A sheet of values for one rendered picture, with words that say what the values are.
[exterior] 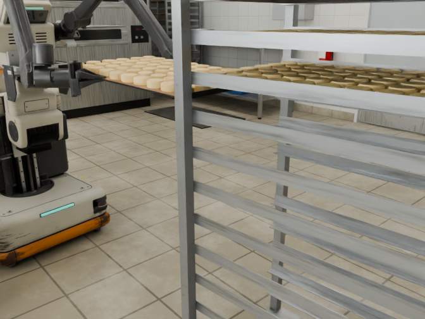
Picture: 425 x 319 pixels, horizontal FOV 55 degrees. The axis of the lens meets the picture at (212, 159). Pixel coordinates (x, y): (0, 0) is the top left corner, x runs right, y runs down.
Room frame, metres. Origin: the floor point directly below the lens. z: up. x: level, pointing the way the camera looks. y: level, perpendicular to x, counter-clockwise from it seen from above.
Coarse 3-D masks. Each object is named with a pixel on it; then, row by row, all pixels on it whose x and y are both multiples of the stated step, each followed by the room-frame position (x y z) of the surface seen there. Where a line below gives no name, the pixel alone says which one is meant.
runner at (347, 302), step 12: (276, 264) 1.28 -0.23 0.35; (276, 276) 1.24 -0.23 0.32; (288, 276) 1.24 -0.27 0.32; (300, 276) 1.21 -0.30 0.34; (312, 288) 1.17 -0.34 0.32; (324, 288) 1.15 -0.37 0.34; (336, 300) 1.11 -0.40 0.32; (348, 300) 1.09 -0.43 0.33; (360, 312) 1.05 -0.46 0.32; (372, 312) 1.04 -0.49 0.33; (384, 312) 1.02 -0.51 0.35
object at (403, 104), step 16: (192, 80) 0.96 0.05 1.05; (208, 80) 0.93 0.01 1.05; (224, 80) 0.89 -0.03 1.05; (240, 80) 0.86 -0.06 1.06; (256, 80) 0.84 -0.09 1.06; (272, 80) 0.81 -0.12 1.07; (288, 96) 0.78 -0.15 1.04; (304, 96) 0.76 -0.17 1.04; (320, 96) 0.74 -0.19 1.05; (336, 96) 0.72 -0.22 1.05; (352, 96) 0.70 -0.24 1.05; (368, 96) 0.68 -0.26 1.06; (384, 96) 0.66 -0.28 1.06; (400, 96) 0.65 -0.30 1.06; (416, 96) 0.63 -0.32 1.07; (400, 112) 0.65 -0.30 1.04; (416, 112) 0.63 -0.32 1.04
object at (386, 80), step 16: (272, 64) 1.15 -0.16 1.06; (288, 64) 1.19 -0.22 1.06; (304, 64) 1.15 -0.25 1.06; (320, 64) 1.15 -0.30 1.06; (288, 80) 0.85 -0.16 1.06; (304, 80) 0.84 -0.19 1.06; (320, 80) 0.85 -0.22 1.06; (336, 80) 0.84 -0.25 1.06; (352, 80) 0.84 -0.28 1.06; (368, 80) 0.87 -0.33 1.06; (384, 80) 0.84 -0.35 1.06; (400, 80) 0.87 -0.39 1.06; (416, 80) 0.84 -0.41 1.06
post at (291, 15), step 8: (288, 8) 1.28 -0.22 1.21; (296, 8) 1.28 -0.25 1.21; (288, 16) 1.28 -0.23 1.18; (296, 16) 1.28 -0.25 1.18; (288, 24) 1.28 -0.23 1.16; (296, 24) 1.29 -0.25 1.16; (288, 56) 1.28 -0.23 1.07; (280, 104) 1.29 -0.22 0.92; (288, 104) 1.27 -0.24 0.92; (280, 112) 1.29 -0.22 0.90; (288, 112) 1.28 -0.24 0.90; (288, 144) 1.28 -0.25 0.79; (280, 160) 1.28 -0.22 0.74; (288, 160) 1.29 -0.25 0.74; (280, 168) 1.28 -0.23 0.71; (288, 168) 1.29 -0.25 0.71; (280, 184) 1.28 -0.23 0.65; (280, 192) 1.28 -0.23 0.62; (280, 208) 1.28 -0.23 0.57; (280, 232) 1.27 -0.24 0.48; (280, 240) 1.27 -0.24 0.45; (280, 264) 1.28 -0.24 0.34; (280, 280) 1.28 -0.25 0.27; (272, 296) 1.29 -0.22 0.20; (272, 304) 1.28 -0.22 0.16; (280, 304) 1.29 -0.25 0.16
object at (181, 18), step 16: (176, 0) 0.95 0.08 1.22; (176, 16) 0.95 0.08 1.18; (176, 32) 0.95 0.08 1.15; (176, 48) 0.95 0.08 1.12; (176, 64) 0.95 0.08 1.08; (176, 80) 0.95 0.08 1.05; (176, 96) 0.95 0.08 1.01; (176, 112) 0.95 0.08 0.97; (176, 128) 0.95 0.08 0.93; (176, 144) 0.96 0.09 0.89; (192, 144) 0.96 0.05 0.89; (176, 160) 0.96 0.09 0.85; (192, 160) 0.96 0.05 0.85; (192, 176) 0.96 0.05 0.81; (192, 192) 0.96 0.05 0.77; (192, 208) 0.96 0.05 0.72; (192, 224) 0.95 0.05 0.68; (192, 240) 0.95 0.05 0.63; (192, 256) 0.95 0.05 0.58; (192, 272) 0.95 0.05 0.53; (192, 288) 0.95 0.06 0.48; (192, 304) 0.95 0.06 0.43
